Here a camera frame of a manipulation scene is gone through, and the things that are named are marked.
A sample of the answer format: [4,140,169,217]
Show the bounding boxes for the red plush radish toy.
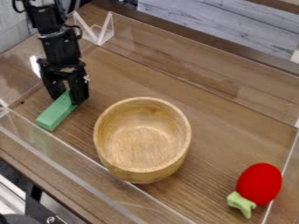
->
[227,163,283,219]

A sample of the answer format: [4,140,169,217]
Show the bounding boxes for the green rectangular block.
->
[36,91,77,131]

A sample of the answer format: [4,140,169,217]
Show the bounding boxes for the clear acrylic corner bracket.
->
[72,12,115,46]

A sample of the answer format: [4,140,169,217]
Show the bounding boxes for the brown wooden bowl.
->
[93,97,192,184]

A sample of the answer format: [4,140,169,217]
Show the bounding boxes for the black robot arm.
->
[12,0,89,105]

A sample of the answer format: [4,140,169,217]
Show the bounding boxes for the clear acrylic fence panel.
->
[0,100,195,224]

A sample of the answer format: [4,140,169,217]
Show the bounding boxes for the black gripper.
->
[37,27,89,105]

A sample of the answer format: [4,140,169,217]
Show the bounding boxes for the black metal table frame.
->
[0,175,68,224]

